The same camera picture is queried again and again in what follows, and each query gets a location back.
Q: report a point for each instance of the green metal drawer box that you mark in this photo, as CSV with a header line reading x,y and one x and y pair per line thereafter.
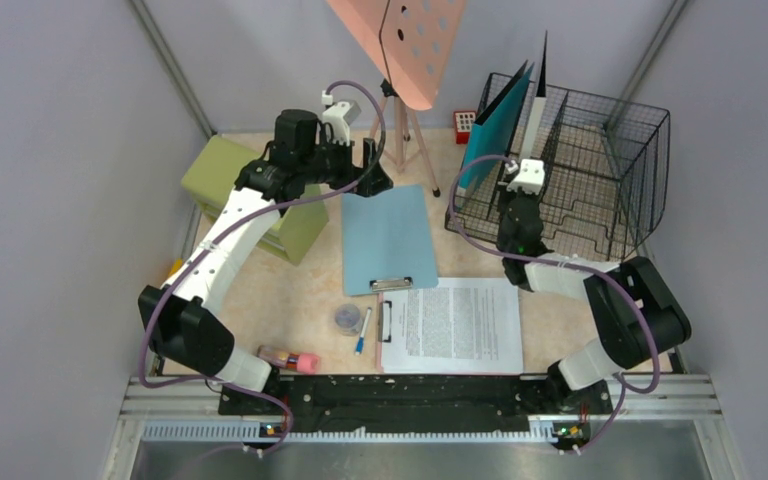
x,y
212,182

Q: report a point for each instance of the grey white file folder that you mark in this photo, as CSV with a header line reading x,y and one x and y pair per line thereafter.
x,y
537,107

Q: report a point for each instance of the red white small box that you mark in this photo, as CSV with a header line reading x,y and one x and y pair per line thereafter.
x,y
463,122

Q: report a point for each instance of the teal file folder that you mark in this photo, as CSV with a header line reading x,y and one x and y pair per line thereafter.
x,y
498,114

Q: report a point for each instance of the black wire mesh file rack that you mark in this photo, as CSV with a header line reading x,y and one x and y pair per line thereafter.
x,y
608,162

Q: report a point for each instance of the pink clipboard with papers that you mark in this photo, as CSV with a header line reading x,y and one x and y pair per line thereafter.
x,y
463,326

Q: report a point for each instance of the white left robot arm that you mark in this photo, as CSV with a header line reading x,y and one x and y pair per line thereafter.
x,y
180,318

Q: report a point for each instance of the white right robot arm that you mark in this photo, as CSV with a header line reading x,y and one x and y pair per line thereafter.
x,y
620,343

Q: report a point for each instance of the blue white marker pen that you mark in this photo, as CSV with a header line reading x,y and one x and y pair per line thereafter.
x,y
363,331

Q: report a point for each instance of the pink capped tube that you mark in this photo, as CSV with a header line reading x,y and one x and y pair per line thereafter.
x,y
303,363

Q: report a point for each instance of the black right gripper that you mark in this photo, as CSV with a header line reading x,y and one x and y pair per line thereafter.
x,y
521,192

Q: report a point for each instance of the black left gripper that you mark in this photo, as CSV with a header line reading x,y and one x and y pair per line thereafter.
x,y
351,173

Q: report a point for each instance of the light blue clipboard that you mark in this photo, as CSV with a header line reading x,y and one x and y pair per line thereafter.
x,y
386,242

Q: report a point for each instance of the pink perforated board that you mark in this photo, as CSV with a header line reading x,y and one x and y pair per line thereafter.
x,y
409,41

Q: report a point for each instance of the clear jar of paperclips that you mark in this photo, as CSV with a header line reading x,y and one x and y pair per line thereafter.
x,y
348,319

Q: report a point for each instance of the yellow green toy block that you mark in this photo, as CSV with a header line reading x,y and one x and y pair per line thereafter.
x,y
175,267

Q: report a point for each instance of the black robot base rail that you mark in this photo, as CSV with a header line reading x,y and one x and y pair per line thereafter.
x,y
402,404

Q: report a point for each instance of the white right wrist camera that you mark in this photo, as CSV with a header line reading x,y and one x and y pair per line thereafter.
x,y
526,176

